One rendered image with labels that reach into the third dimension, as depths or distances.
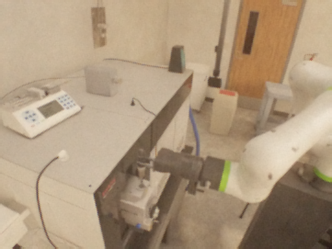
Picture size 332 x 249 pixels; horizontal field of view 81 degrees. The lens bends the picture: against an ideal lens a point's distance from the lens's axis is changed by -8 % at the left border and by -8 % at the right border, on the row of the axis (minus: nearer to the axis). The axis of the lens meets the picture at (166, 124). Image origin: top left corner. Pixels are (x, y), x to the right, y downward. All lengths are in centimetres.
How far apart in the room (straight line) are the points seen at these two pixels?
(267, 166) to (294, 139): 10
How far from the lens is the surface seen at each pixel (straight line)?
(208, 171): 59
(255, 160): 49
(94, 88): 109
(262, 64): 441
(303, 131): 57
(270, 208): 128
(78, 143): 75
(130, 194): 76
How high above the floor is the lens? 186
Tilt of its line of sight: 31 degrees down
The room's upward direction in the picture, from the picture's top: 4 degrees clockwise
